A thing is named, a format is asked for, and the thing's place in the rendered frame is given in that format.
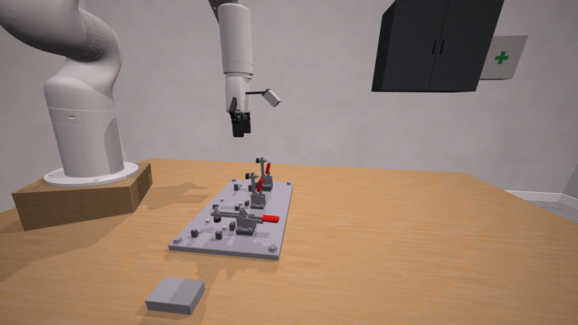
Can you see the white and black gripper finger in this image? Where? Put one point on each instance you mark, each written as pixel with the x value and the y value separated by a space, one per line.
pixel 236 121
pixel 246 123

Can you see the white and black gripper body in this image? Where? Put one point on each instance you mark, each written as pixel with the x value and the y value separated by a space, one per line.
pixel 236 86

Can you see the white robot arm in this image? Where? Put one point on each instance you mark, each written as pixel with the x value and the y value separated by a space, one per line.
pixel 79 97

